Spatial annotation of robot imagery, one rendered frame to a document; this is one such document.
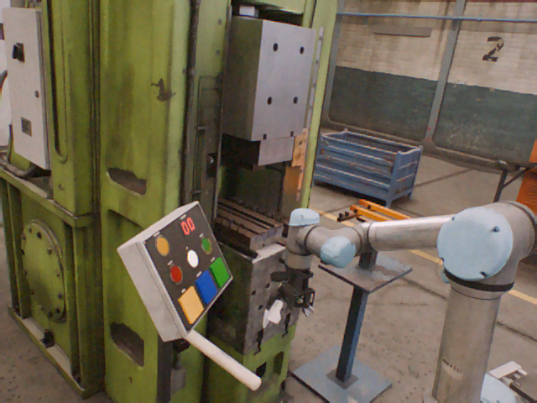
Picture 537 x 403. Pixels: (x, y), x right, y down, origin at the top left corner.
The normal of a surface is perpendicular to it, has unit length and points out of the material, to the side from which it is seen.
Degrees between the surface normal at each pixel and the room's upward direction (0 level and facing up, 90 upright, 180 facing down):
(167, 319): 90
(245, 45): 90
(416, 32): 90
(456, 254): 82
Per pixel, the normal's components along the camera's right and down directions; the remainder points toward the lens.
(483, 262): -0.77, 0.00
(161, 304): -0.28, 0.30
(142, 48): -0.66, 0.18
